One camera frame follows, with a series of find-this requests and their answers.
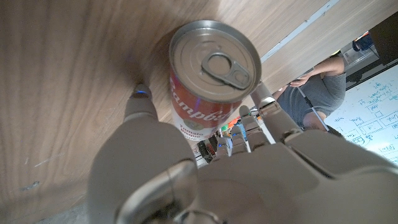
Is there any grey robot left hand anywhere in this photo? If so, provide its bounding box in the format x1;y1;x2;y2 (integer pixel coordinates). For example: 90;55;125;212
86;81;398;224

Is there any white whiteboard with writing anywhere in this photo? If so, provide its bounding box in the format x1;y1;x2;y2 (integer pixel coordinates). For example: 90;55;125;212
323;63;398;166

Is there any red white soup can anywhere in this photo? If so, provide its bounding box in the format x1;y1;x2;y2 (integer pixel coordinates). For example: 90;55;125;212
169;19;262;141

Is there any person in grey t-shirt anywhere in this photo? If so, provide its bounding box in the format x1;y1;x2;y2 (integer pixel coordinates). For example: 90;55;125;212
272;55;348;130

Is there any thin white pole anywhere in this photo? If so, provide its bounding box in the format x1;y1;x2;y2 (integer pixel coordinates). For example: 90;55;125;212
295;86;331;132

